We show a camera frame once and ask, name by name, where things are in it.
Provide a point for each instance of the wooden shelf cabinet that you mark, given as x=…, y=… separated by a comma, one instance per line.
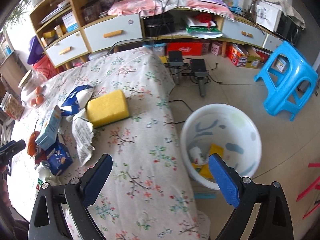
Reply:
x=68, y=29

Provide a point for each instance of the open blue biscuit box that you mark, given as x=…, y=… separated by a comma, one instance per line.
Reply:
x=76, y=100

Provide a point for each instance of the white printed wrapper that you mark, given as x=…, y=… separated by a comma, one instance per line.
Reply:
x=82, y=131

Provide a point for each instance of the glass jar with oranges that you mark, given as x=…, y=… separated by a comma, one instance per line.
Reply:
x=31, y=86

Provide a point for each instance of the blue plastic stool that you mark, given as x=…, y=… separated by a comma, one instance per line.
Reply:
x=289, y=79

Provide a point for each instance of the black device on floor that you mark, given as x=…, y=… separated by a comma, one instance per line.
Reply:
x=195, y=68

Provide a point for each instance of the white AD drink bottle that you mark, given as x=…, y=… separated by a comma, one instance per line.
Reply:
x=44, y=175

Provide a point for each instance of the dark blue snack box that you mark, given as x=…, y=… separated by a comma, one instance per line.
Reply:
x=58, y=157

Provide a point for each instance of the light blue milk carton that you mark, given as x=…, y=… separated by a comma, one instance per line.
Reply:
x=49, y=129

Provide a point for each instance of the potted green plant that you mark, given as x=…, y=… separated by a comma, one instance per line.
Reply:
x=16, y=13

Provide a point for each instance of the person's left hand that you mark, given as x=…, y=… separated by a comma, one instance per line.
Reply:
x=4, y=188

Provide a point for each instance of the white plastic trash basin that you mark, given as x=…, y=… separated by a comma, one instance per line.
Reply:
x=227, y=127

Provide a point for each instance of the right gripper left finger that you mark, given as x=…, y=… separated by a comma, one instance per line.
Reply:
x=47, y=219

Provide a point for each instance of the red bucket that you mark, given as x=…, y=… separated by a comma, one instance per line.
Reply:
x=45, y=67

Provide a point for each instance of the red cartoon drink can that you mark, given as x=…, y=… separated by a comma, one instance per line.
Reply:
x=33, y=150

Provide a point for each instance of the plastic jar of snacks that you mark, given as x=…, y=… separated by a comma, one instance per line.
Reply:
x=12, y=107

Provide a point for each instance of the yellow plastic bag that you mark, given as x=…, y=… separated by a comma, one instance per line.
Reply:
x=204, y=170

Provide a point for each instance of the red storage box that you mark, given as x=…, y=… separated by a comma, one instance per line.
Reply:
x=186, y=48

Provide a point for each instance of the low wooden tv cabinet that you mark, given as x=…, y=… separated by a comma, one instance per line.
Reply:
x=237, y=30

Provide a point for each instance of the floral tablecloth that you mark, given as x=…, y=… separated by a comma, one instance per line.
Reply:
x=148, y=194

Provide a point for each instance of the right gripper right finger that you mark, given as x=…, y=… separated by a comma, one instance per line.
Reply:
x=273, y=220

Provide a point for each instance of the red snack carton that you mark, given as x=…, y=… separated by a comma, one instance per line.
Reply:
x=242, y=55

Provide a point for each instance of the yellow sponge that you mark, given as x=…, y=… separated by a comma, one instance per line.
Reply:
x=107, y=109

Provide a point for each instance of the purple hat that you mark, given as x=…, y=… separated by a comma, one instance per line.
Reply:
x=36, y=51

